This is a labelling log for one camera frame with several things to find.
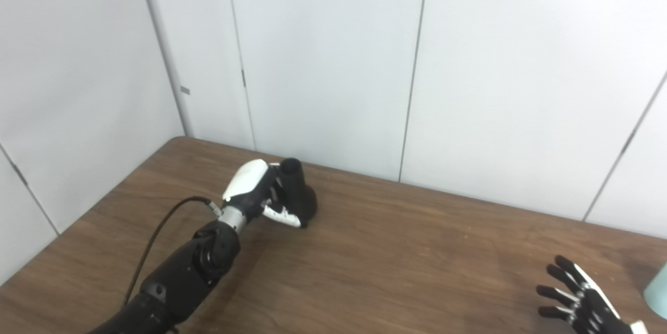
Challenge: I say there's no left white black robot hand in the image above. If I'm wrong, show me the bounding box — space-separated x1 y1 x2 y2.
221 159 303 229

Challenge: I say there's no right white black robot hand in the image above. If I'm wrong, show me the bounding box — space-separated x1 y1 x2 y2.
536 255 649 334

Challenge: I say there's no black flared nozzle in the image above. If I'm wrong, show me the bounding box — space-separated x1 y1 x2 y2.
274 158 318 229

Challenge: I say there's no light-blue hose piece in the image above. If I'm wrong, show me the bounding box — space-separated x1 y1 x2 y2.
644 264 667 306

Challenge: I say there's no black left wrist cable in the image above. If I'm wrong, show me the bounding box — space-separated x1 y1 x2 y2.
122 196 222 308

